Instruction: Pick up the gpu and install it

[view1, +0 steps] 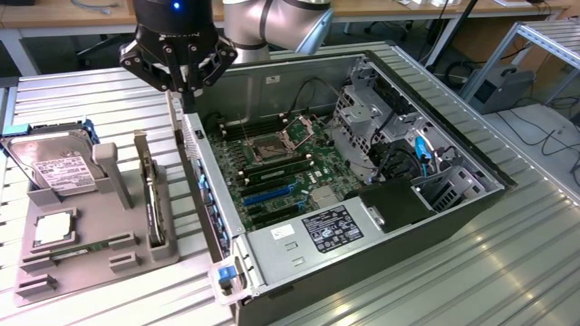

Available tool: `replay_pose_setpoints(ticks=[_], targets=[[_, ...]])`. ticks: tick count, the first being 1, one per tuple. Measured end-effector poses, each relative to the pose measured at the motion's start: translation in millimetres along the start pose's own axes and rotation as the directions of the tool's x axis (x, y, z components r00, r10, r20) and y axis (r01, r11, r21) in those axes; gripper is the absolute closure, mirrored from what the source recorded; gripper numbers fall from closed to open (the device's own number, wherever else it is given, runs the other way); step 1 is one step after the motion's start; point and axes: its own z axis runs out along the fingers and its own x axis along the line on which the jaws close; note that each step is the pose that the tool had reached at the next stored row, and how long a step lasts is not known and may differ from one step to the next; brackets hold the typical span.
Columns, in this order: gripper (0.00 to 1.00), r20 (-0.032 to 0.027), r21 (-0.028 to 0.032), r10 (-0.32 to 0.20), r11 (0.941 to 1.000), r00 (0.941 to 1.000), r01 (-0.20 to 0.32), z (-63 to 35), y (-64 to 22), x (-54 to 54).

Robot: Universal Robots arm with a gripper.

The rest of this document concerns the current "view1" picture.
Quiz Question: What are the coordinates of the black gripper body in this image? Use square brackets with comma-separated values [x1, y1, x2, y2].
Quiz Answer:
[133, 0, 220, 67]

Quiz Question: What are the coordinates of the graphics card with metal bracket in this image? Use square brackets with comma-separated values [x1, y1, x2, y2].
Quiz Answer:
[132, 128, 167, 249]

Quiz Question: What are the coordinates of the thin metal locking lever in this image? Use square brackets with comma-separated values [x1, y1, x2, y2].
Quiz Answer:
[239, 120, 253, 149]

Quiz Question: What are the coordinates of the metal socket cover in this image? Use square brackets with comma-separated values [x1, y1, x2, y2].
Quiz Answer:
[280, 115, 316, 150]

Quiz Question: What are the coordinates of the CPU socket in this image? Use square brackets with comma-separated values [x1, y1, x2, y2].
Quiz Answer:
[247, 134, 300, 164]

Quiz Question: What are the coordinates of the silver perforated drive cage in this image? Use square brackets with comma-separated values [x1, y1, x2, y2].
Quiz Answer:
[332, 56, 429, 174]

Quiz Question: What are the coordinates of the green RAM stick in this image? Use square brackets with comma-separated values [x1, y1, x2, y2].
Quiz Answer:
[247, 162, 313, 181]
[49, 239, 115, 261]

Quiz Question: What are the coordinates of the hard disk with blue rails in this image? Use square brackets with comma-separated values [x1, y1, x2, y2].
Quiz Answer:
[0, 115, 109, 198]

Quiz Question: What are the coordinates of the green Dell motherboard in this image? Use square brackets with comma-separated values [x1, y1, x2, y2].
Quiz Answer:
[205, 111, 369, 232]

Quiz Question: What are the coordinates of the blue expansion slot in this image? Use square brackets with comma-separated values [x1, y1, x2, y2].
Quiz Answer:
[241, 188, 292, 206]

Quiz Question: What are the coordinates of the silver finned chipset heatsink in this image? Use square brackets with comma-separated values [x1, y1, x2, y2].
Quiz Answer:
[309, 188, 345, 209]

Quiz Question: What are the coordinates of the black plastic disk bay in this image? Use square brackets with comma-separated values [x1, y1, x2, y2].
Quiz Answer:
[367, 141, 416, 183]

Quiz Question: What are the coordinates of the grey plastic parts rack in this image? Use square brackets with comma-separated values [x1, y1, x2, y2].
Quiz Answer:
[13, 142, 183, 308]

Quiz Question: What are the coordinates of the silver CPU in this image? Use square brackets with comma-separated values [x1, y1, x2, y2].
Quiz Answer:
[33, 213, 76, 245]

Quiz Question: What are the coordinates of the black plastic shroud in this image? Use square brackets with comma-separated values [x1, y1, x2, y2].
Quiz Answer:
[344, 178, 439, 234]

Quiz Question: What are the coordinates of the silver power supply unit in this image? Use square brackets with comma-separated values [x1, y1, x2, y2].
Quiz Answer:
[235, 202, 391, 288]

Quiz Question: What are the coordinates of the silver disk bay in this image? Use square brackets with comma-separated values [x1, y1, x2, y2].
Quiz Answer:
[409, 164, 504, 213]

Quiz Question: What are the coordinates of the open black PC case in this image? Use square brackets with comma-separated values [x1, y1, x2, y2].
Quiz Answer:
[165, 49, 519, 326]

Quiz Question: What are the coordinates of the black looped wire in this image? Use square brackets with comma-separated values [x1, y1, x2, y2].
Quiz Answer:
[288, 77, 339, 117]

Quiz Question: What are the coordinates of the blue flat wire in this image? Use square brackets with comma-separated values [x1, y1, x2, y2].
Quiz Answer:
[413, 134, 432, 178]

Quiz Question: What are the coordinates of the grey box with handle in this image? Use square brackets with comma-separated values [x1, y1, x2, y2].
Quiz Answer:
[461, 64, 539, 115]

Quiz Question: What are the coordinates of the aluminium profile frame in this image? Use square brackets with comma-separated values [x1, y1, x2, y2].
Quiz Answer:
[471, 18, 580, 106]

